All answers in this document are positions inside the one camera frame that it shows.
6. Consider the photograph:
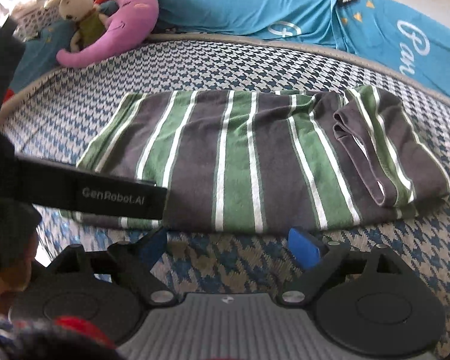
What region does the green grey striped t-shirt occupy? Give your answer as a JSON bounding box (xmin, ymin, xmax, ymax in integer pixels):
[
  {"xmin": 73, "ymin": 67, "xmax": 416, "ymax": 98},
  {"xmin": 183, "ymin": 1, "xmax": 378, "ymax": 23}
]
[{"xmin": 70, "ymin": 85, "xmax": 450, "ymax": 234}]

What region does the person's left hand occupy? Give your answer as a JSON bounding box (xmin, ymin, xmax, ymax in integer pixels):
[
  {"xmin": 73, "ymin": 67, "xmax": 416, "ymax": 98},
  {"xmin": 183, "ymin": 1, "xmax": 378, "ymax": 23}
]
[{"xmin": 0, "ymin": 231, "xmax": 39, "ymax": 316}]

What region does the houndstooth bed mat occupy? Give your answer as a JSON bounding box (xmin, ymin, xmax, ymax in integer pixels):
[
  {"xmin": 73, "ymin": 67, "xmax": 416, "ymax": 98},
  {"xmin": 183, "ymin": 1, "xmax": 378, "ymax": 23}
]
[{"xmin": 0, "ymin": 35, "xmax": 450, "ymax": 356}]

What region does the beige plush rabbit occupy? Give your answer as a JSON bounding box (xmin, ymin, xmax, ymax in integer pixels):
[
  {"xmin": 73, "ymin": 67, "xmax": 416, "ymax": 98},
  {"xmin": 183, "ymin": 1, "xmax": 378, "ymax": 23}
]
[{"xmin": 44, "ymin": 0, "xmax": 107, "ymax": 53}]

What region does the purple plush toy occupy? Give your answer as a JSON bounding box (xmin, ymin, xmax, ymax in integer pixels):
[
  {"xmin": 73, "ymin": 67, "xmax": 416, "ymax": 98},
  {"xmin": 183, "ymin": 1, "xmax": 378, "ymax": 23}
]
[{"xmin": 57, "ymin": 0, "xmax": 159, "ymax": 68}]

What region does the blue printed quilt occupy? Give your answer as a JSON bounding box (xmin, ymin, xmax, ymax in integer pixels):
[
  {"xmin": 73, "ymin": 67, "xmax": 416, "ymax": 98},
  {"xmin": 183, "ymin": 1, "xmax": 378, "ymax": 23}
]
[{"xmin": 157, "ymin": 0, "xmax": 450, "ymax": 98}]

